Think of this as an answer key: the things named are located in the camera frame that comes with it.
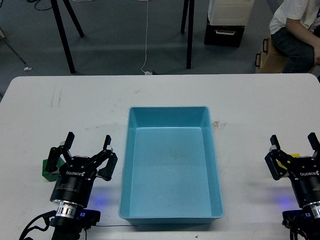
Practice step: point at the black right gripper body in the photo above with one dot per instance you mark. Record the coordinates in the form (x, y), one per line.
(304, 174)

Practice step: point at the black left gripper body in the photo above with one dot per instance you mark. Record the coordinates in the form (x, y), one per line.
(75, 182)

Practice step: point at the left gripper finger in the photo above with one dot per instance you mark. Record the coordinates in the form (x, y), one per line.
(55, 153)
(104, 162)

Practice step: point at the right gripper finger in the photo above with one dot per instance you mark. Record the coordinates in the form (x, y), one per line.
(271, 157)
(315, 144)

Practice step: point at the yellow block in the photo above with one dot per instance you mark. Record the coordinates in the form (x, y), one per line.
(288, 164)

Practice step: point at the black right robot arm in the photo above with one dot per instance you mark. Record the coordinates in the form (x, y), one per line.
(304, 222)

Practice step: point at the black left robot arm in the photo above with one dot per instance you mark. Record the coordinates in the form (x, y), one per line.
(69, 220)

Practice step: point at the black storage box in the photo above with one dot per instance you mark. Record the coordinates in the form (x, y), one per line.
(223, 35)

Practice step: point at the blue plastic bin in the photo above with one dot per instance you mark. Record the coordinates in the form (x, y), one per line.
(170, 173)

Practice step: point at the wooden crate seat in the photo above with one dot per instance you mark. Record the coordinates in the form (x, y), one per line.
(270, 60)

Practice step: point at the seated person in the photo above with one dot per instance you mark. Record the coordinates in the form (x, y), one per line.
(295, 31)

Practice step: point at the black left tripod legs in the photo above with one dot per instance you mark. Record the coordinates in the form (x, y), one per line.
(62, 32)

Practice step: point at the white appliance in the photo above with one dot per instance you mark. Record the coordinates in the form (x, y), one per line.
(229, 12)

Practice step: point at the black right stand legs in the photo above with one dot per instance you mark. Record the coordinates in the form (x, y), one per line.
(188, 12)

